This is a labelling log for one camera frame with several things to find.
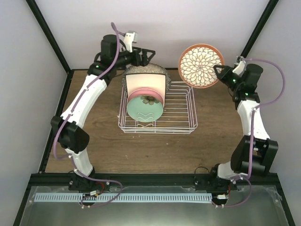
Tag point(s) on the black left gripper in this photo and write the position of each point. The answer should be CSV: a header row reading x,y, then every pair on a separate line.
x,y
144,61

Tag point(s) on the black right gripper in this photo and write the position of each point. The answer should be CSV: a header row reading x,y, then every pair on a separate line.
x,y
225,68

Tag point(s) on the floral plate with orange rim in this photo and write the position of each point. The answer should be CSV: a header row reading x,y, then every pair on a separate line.
x,y
196,65

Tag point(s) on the teal plate with flower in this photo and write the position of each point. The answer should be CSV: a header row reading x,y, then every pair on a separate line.
x,y
144,107

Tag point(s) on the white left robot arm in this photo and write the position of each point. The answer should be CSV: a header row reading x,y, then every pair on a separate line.
x,y
68,127

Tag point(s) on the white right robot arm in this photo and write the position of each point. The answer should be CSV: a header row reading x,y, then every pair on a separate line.
x,y
256,151

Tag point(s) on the dark speckled round plate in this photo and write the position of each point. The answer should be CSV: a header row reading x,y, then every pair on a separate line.
x,y
149,69

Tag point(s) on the cream square plate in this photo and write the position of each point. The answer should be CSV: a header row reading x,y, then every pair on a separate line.
x,y
150,81

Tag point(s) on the pink round plate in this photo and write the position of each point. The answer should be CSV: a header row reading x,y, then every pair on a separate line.
x,y
146,92

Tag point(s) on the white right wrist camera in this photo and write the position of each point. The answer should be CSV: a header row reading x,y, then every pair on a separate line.
x,y
239,66

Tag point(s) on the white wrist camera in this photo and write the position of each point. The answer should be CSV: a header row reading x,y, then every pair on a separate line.
x,y
129,38
239,66

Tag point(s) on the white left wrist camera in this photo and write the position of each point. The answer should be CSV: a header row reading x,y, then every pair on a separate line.
x,y
129,38

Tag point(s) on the black right frame post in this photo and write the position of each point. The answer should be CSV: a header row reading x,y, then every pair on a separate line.
x,y
259,26

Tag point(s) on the black frame post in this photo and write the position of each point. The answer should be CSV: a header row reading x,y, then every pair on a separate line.
x,y
259,26
47,31

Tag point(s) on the white wire dish rack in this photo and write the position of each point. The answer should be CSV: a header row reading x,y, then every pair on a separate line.
x,y
177,116

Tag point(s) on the black left frame post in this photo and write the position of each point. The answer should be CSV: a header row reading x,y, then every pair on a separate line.
x,y
47,31

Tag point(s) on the white slotted cable duct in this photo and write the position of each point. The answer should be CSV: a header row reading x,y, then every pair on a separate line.
x,y
125,197

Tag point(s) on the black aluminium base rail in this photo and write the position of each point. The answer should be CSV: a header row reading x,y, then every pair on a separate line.
x,y
202,182

